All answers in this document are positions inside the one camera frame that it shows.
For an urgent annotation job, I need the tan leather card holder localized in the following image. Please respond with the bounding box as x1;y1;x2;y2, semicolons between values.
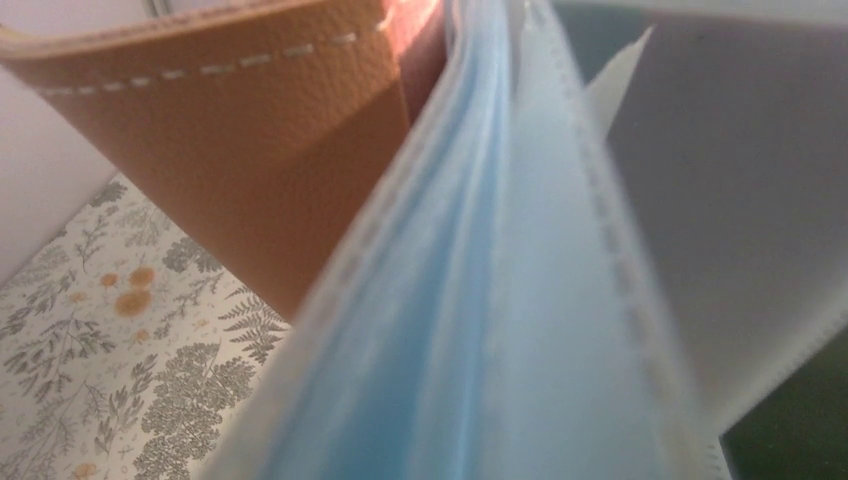
0;0;848;480

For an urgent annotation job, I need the floral table cloth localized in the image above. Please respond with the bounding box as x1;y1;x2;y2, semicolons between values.
1;176;290;479

